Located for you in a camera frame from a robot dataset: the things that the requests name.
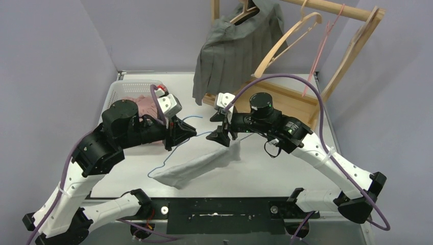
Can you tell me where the blue wire hanger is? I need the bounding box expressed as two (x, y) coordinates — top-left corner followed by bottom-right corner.
(147, 115), (253, 178)

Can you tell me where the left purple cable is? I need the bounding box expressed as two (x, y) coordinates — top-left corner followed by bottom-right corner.
(26, 84), (180, 245)

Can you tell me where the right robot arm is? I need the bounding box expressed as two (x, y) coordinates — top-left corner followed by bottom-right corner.
(206, 92), (386, 224)

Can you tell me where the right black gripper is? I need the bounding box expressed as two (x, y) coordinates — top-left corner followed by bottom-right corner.
(206, 107), (270, 145)

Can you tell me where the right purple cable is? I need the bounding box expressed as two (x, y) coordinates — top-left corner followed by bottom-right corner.
(223, 73), (391, 245)

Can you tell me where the wooden hanger rack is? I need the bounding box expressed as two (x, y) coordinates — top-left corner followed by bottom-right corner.
(202, 0), (387, 131)

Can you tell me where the pink wire hanger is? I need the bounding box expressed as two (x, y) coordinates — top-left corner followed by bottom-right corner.
(307, 4), (346, 83)

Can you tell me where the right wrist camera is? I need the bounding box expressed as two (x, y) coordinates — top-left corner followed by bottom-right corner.
(214, 93), (235, 110)

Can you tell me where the white garment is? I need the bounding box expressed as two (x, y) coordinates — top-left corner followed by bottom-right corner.
(151, 140), (241, 189)

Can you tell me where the white plastic basket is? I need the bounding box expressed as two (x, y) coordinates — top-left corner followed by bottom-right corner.
(101, 79), (163, 114)

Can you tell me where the wooden hanger at rack end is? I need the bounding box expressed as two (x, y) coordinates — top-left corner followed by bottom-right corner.
(321, 6), (386, 102)

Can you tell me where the grey pleated skirt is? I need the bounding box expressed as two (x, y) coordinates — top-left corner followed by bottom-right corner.
(192, 1), (284, 106)

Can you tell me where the pink garment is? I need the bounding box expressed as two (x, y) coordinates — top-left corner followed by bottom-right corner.
(122, 84), (170, 146)

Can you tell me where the purple cable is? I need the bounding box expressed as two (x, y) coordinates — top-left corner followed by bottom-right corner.
(223, 73), (391, 245)
(26, 84), (180, 245)

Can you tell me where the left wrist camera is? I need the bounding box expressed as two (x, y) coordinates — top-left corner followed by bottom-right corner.
(155, 85), (182, 118)

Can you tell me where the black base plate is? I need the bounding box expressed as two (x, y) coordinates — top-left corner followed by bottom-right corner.
(115, 189), (325, 237)

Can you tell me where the wooden hanger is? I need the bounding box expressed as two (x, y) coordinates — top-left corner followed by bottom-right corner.
(230, 0), (260, 24)
(321, 6), (386, 102)
(252, 1), (322, 78)

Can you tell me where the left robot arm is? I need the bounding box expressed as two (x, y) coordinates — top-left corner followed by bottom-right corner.
(23, 100), (197, 244)

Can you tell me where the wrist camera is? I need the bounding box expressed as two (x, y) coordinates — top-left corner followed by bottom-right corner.
(155, 85), (182, 118)
(214, 93), (235, 110)

